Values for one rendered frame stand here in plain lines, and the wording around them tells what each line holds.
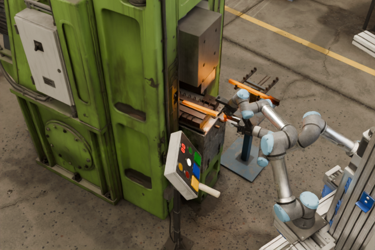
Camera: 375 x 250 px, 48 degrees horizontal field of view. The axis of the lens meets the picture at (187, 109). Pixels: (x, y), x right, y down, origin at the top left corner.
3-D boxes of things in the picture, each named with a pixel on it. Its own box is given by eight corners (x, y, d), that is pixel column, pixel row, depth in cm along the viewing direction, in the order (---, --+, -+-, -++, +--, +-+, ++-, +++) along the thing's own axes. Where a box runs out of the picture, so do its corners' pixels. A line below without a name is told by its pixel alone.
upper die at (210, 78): (214, 78, 301) (215, 67, 295) (201, 94, 289) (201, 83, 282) (164, 59, 316) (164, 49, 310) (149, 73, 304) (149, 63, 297)
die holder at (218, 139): (224, 143, 363) (227, 105, 333) (202, 173, 340) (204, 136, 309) (168, 119, 384) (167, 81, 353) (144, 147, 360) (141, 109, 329)
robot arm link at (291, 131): (307, 132, 250) (267, 94, 289) (291, 136, 247) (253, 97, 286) (306, 148, 256) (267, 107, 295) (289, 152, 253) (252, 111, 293)
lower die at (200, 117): (212, 114, 326) (212, 105, 320) (199, 130, 313) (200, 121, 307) (166, 95, 341) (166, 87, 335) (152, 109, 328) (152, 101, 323)
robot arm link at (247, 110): (260, 112, 281) (254, 97, 285) (245, 116, 278) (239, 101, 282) (256, 116, 288) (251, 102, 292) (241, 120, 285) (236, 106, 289)
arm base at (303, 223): (320, 221, 269) (323, 212, 262) (302, 233, 263) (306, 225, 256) (302, 205, 278) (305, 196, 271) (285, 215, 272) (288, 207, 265)
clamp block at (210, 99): (219, 104, 333) (220, 98, 329) (214, 111, 328) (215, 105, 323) (206, 99, 338) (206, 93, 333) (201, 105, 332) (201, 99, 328)
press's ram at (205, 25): (224, 57, 303) (228, 8, 275) (197, 87, 279) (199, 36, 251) (174, 40, 318) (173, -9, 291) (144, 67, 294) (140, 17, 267)
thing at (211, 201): (240, 182, 392) (240, 181, 391) (210, 230, 356) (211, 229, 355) (203, 164, 406) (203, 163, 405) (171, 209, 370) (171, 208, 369)
